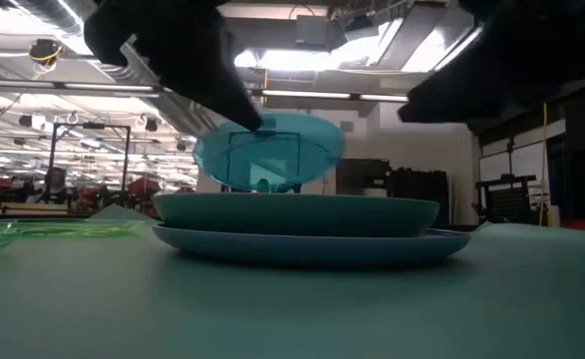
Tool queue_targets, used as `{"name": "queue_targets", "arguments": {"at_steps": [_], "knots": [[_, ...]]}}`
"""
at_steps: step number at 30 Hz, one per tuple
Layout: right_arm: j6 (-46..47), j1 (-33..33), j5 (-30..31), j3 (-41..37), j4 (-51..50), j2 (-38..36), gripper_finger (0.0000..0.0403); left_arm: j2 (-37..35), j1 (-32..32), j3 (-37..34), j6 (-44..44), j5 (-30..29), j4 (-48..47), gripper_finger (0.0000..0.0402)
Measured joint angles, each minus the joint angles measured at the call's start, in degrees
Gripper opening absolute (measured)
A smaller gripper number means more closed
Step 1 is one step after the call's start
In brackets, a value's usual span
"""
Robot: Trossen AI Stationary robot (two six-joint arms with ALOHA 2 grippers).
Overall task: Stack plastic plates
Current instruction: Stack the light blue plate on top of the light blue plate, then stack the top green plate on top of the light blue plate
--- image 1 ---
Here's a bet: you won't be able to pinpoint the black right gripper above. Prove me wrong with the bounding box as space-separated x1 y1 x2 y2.
399 0 585 124

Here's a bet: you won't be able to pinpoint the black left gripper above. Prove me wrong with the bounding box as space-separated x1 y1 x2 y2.
83 0 263 133

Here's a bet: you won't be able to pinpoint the clear blue plastic plate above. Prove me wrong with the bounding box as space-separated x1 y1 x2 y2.
193 112 346 193

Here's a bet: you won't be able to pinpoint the black plastic plate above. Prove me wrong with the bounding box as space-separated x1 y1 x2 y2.
152 192 440 238

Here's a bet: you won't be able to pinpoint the ceiling light strip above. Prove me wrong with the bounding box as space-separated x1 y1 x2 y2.
261 89 409 104
0 79 161 99

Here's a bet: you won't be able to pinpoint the black crates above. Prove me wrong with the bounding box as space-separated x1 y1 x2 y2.
390 168 451 226

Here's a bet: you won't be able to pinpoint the black cabinet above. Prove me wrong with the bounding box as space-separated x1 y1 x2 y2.
335 158 392 196

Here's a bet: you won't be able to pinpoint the black workstation rig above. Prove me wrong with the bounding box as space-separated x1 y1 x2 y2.
474 174 538 225

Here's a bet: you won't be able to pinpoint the large blue plastic plate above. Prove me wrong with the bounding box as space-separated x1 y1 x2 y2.
151 222 471 266

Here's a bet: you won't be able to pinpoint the person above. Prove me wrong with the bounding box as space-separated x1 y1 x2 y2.
25 167 72 204

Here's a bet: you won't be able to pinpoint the green table mat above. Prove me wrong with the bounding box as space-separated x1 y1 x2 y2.
0 202 585 359

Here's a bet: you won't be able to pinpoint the black frame stand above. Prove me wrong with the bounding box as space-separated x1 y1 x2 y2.
47 122 133 203

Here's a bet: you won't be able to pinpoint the yellow ceiling cable reel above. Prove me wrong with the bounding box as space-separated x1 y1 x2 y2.
27 38 64 66

